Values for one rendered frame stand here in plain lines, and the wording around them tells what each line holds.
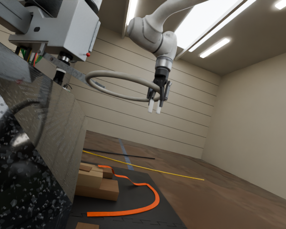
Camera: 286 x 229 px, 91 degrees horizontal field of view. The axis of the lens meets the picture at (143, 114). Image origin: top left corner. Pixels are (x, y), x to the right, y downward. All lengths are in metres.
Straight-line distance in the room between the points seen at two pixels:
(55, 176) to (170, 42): 0.73
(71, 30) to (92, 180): 1.22
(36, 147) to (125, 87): 5.58
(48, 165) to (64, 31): 1.16
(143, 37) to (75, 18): 0.75
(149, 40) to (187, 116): 5.95
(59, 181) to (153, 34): 0.65
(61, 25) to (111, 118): 4.58
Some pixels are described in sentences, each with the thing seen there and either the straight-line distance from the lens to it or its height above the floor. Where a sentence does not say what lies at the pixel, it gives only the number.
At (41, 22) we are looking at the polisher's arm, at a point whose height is 1.35.
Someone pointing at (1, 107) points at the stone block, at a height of 0.71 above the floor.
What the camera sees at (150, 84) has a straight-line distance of 0.70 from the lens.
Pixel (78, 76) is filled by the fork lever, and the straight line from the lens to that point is 1.10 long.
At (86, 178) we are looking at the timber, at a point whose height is 0.17.
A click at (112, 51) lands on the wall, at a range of 6.22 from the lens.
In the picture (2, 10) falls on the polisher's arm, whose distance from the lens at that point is 1.79.
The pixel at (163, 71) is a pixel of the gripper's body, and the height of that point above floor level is 1.04.
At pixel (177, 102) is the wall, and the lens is 6.37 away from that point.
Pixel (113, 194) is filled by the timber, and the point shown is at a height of 0.07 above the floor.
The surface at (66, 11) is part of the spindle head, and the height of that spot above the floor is 1.42.
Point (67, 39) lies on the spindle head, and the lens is 1.30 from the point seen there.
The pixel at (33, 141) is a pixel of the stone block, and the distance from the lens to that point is 0.28.
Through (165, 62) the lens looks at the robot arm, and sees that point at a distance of 0.78.
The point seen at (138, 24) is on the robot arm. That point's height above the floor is 1.16.
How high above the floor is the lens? 0.74
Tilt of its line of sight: 4 degrees up
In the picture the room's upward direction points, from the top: 16 degrees clockwise
